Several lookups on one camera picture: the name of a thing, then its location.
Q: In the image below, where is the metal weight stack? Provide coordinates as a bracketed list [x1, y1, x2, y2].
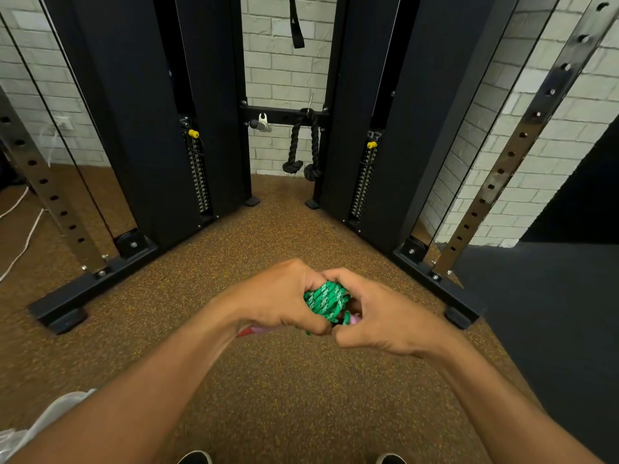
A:
[187, 139, 214, 216]
[349, 149, 377, 219]

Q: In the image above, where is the black hanging strap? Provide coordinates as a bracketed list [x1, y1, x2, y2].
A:
[288, 0, 306, 49]

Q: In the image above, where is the person's right hand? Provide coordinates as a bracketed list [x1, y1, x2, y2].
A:
[321, 267, 455, 358]

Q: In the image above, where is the white cable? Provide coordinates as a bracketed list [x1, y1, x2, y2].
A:
[0, 130, 59, 284]

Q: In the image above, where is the black crossbar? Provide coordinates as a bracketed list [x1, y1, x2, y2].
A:
[239, 104, 329, 128]

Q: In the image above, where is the black tricep rope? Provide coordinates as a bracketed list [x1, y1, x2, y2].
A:
[282, 108, 323, 182]

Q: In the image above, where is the green jump rope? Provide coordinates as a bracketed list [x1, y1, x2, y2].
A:
[235, 280, 362, 339]

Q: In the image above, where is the person's right forearm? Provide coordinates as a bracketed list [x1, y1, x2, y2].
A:
[425, 331, 605, 464]

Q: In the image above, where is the chrome perforated upright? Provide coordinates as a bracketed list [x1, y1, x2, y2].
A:
[0, 84, 108, 274]
[433, 0, 619, 276]

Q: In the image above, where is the person's left hand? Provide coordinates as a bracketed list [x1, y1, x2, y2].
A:
[212, 258, 335, 336]

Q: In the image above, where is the person's left forearm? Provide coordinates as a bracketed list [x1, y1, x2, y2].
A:
[7, 306, 242, 464]

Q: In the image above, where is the black steel base beam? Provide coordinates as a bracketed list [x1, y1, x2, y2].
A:
[27, 229, 159, 335]
[391, 236, 484, 330]

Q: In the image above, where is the clear plastic box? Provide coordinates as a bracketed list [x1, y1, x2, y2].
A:
[0, 389, 97, 462]

